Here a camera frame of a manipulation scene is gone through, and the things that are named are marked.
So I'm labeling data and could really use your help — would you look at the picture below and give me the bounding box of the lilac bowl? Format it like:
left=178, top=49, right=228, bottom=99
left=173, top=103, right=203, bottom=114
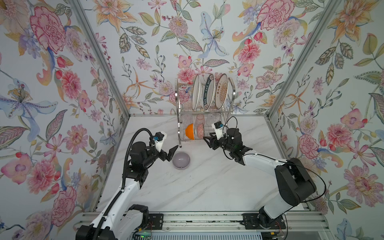
left=172, top=152, right=191, bottom=170

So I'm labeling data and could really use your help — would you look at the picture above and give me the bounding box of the red floral patterned bowl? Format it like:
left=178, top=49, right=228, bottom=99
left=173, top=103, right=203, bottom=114
left=197, top=124, right=205, bottom=139

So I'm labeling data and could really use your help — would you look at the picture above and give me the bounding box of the orange bowl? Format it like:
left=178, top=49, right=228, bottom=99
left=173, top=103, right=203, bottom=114
left=185, top=124, right=195, bottom=140

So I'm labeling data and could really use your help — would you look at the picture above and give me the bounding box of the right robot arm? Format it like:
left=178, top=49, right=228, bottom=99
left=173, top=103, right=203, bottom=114
left=203, top=128, right=317, bottom=229

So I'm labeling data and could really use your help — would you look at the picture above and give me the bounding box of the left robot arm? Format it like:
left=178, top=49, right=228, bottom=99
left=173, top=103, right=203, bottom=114
left=75, top=141, right=179, bottom=240

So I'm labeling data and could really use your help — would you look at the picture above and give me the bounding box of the chrome two-tier dish rack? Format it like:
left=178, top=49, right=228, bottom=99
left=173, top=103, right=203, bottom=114
left=175, top=77, right=237, bottom=147

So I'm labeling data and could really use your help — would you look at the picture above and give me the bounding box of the white plate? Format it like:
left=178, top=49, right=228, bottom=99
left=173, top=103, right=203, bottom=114
left=192, top=75, right=201, bottom=111

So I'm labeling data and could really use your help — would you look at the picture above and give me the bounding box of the dark-rimmed lettered plate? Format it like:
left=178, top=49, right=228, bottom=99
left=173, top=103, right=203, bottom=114
left=203, top=74, right=216, bottom=110

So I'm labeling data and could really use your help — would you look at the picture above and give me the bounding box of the orange patterned plate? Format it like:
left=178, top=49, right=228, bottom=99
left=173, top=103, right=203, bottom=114
left=215, top=74, right=229, bottom=109

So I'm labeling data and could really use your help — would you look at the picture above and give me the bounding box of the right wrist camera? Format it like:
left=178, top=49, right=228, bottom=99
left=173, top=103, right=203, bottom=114
left=212, top=121, right=224, bottom=140

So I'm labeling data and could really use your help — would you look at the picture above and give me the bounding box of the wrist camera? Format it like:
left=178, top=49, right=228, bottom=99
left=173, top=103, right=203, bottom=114
left=154, top=132, right=167, bottom=152
left=212, top=121, right=224, bottom=140

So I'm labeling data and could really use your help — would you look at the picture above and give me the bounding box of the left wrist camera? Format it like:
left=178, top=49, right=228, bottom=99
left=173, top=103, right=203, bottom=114
left=154, top=132, right=167, bottom=152

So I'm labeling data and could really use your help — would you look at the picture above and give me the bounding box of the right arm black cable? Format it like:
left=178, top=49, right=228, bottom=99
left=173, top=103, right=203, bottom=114
left=221, top=116, right=328, bottom=240

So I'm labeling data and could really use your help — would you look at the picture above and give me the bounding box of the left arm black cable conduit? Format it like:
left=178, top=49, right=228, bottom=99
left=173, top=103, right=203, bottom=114
left=92, top=127, right=154, bottom=240

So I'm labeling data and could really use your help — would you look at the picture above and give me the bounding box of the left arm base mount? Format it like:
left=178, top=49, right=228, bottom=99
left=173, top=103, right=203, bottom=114
left=122, top=204, right=164, bottom=231

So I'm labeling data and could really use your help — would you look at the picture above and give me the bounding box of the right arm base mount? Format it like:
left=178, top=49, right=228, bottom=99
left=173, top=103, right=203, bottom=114
left=242, top=213, right=287, bottom=230

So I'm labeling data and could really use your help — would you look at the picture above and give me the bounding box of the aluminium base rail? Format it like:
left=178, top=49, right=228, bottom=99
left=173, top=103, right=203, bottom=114
left=73, top=210, right=331, bottom=233

